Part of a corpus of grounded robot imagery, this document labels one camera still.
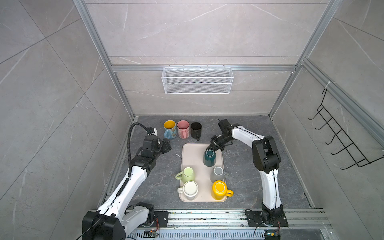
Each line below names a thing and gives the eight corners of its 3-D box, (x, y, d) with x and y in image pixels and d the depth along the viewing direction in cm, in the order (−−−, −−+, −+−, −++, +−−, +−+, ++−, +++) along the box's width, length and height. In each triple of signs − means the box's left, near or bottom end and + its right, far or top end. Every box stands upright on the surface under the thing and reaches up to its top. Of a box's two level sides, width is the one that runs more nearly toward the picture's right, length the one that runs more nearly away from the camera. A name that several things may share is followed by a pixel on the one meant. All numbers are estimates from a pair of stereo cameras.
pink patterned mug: (177, 143, 105) (176, 133, 96) (178, 130, 113) (177, 119, 104) (189, 143, 105) (188, 133, 96) (189, 130, 113) (189, 119, 104)
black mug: (188, 139, 108) (188, 130, 100) (192, 129, 114) (192, 120, 106) (198, 142, 106) (198, 133, 98) (202, 132, 112) (202, 123, 104)
